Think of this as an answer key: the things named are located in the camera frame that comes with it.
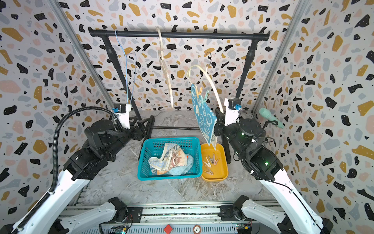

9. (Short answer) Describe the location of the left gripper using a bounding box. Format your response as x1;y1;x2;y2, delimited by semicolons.
106;114;153;161

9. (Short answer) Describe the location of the teal jellyfish pattern towel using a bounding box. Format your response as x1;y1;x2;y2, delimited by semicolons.
191;84;217;149

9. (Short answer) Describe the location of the white clothespin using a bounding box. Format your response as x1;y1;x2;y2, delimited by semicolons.
203;158;211;168

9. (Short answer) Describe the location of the orange patterned towel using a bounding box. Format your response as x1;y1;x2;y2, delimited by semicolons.
148;143;187;176

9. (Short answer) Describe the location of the orange clothespin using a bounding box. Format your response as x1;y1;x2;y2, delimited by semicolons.
196;87;203;97

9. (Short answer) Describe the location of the peach clothespin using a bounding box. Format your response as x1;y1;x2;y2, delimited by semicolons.
204;169;214;176

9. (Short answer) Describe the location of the light blue towel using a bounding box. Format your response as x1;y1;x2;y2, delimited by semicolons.
168;155;194;176

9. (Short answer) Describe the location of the large wooden hanger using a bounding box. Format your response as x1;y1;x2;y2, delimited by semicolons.
186;52;224;113

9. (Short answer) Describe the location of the light blue wire hanger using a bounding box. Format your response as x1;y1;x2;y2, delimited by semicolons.
115;30;133;104

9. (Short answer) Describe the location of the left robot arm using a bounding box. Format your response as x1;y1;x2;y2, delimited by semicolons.
1;116;154;234

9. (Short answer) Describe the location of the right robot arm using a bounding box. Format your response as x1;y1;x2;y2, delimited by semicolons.
215;108;333;234

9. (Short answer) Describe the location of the black clothes rack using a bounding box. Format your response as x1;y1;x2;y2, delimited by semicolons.
88;27;271;164

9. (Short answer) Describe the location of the teal plastic basket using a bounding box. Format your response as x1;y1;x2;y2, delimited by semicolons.
137;137;202;181

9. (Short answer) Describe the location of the yellow plastic bin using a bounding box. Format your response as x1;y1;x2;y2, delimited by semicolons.
201;143;228;182

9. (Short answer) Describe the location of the mint green microphone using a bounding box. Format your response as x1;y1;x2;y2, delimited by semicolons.
259;108;284;129

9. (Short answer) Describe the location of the black microphone stand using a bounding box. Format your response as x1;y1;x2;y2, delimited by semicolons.
263;121;278;129

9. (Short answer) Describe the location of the red diamond sticker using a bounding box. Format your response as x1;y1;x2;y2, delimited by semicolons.
164;224;173;234

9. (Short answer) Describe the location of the round red white sticker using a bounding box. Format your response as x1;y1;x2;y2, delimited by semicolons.
192;225;202;234

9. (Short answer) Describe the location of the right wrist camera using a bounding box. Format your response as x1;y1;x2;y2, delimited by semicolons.
224;97;242;126

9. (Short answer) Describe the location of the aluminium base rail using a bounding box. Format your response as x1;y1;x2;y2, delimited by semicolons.
59;202;276;234

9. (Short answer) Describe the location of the black corrugated cable conduit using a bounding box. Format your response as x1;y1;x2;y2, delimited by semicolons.
11;106;123;232

